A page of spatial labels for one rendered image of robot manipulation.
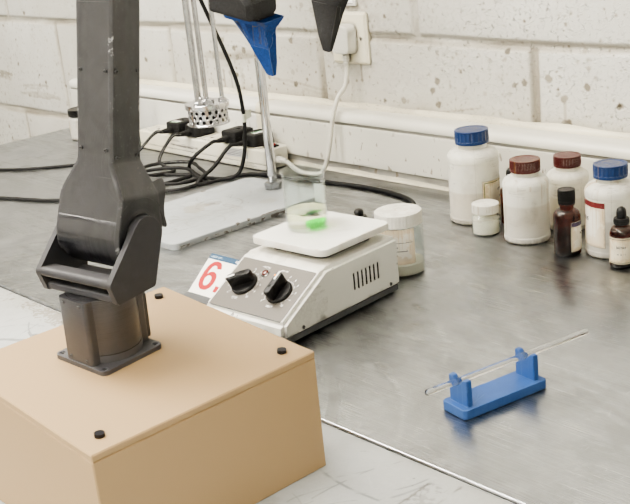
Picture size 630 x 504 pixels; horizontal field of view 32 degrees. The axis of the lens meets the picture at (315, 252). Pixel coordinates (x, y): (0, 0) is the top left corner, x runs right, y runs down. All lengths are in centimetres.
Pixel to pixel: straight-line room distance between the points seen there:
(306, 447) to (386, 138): 93
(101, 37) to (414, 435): 44
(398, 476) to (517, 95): 84
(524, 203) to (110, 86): 71
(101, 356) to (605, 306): 59
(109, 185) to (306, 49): 110
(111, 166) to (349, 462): 32
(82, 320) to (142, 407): 10
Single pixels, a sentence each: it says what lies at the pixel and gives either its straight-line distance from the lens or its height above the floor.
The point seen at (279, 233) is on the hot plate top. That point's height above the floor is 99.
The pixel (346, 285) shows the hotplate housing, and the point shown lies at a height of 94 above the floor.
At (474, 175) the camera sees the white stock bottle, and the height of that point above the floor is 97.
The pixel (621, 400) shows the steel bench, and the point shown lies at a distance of 106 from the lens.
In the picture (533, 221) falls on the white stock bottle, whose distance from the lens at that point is 146.
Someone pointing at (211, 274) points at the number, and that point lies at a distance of 139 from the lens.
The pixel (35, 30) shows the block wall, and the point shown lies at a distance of 276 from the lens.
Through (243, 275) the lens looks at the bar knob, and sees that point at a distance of 126.
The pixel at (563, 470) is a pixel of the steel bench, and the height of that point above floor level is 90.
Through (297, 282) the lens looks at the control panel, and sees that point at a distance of 123.
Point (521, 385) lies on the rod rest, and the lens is 107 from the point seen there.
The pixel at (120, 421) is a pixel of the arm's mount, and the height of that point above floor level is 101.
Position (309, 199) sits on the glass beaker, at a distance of 128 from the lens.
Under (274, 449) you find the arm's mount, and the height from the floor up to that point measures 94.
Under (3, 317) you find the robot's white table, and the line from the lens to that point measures 144.
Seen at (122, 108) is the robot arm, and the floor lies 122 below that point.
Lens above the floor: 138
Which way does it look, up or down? 18 degrees down
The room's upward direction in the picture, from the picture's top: 6 degrees counter-clockwise
